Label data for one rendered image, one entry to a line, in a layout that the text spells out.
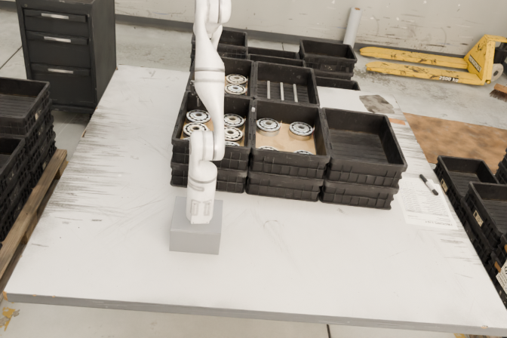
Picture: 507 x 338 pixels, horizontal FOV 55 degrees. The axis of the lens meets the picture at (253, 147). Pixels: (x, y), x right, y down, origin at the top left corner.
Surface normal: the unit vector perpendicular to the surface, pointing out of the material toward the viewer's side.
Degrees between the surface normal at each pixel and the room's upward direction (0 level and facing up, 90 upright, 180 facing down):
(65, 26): 90
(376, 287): 0
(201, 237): 90
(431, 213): 0
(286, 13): 90
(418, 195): 0
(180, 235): 90
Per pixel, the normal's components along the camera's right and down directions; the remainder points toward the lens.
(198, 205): 0.15, 0.57
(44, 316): 0.13, -0.82
